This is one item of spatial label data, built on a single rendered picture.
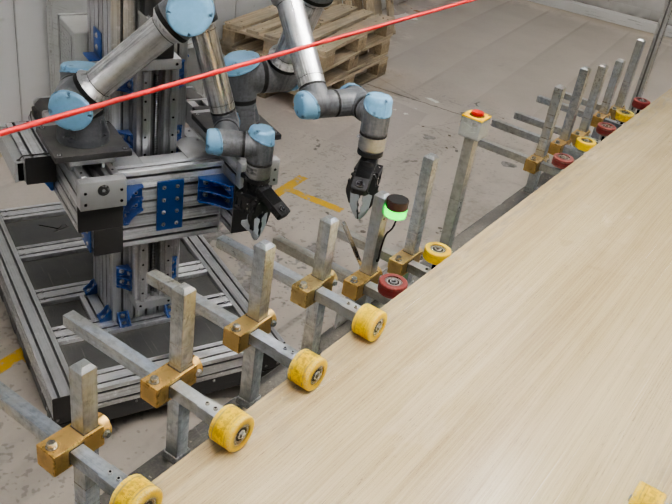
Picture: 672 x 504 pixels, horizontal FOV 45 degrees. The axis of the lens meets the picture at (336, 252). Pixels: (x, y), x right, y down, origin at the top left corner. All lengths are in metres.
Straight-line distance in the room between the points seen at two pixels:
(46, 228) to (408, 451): 2.34
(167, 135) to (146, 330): 0.79
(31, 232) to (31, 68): 1.41
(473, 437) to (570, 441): 0.22
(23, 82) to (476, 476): 3.69
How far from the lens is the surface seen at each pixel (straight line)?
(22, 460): 2.94
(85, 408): 1.57
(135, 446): 2.94
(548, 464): 1.82
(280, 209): 2.36
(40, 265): 3.46
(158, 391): 1.70
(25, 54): 4.79
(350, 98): 2.21
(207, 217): 2.73
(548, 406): 1.96
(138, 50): 2.22
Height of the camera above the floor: 2.10
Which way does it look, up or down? 31 degrees down
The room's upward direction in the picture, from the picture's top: 9 degrees clockwise
